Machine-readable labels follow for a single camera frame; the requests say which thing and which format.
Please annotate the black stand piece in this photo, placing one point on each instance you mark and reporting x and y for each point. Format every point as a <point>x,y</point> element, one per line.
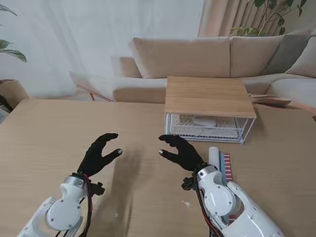
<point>5,103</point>

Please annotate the white lounge chair wooden legs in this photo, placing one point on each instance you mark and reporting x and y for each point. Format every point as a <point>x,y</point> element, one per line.
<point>93,81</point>

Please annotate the beige woven planter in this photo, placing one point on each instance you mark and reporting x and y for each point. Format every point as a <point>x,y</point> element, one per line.
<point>14,89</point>

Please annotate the tall green leafy plant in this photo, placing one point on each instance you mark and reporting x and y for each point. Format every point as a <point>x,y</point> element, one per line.
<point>248,30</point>

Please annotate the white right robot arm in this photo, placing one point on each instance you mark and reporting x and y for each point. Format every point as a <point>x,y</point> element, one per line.
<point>217,195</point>

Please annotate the beige pleated curtain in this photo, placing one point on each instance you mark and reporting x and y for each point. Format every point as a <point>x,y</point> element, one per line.
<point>214,19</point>

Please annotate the broad-leaf green plant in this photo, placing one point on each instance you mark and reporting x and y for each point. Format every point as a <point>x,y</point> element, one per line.
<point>14,53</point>

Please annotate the cream round-key keyboard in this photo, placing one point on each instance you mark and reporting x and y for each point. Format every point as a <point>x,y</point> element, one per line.
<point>182,119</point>

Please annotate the white computer mouse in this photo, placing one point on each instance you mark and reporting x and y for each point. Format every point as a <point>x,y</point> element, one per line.
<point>203,122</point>

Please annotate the grey sofa cushion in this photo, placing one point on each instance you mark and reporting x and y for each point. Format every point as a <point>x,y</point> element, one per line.
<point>286,54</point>

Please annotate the shallow wooden tray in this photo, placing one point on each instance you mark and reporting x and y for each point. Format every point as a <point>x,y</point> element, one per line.
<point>274,100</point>

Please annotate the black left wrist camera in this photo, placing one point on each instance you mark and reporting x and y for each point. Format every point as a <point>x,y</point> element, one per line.
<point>97,189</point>

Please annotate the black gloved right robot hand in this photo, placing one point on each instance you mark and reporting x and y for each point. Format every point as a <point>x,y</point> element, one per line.
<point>188,155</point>

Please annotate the blue striped mouse pad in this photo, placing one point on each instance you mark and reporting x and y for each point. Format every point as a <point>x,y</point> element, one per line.
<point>225,168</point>

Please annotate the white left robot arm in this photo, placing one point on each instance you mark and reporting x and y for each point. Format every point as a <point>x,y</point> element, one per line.
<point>64,209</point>

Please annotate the white sheer curtain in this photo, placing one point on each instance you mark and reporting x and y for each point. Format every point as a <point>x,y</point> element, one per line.
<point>74,37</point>

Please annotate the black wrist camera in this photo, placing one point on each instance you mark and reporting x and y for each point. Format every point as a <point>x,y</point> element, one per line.
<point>97,189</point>
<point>188,184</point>

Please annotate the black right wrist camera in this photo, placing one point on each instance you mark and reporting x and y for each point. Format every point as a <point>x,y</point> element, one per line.
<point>188,184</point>

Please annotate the beige sectional sofa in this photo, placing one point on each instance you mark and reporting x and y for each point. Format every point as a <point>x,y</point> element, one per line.
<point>185,56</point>

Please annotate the cream sofa cushion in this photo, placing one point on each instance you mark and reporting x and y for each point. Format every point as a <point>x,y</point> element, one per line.
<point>306,61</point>

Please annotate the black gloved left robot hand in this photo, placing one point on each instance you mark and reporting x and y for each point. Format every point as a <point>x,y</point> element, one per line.
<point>92,158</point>

